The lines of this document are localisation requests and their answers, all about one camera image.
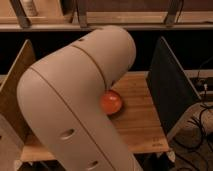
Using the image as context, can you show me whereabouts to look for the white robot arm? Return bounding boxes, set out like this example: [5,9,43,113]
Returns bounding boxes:
[17,26,143,171]

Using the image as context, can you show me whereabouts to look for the orange bowl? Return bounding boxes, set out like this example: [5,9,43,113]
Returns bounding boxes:
[100,90,123,115]

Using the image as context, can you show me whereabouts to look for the right dark side panel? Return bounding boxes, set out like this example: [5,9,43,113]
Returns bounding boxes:
[146,37,201,140]

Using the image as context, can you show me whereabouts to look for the left wooden side panel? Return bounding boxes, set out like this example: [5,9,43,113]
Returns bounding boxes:
[0,39,36,148]

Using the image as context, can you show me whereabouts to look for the white bottle on shelf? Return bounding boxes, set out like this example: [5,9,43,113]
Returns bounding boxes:
[23,0,38,17]

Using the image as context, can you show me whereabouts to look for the wooden shelf rail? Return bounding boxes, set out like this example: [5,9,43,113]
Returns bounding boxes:
[0,0,213,31]

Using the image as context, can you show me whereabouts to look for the black cables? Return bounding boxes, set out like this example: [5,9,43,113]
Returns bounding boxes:
[172,56,213,171]

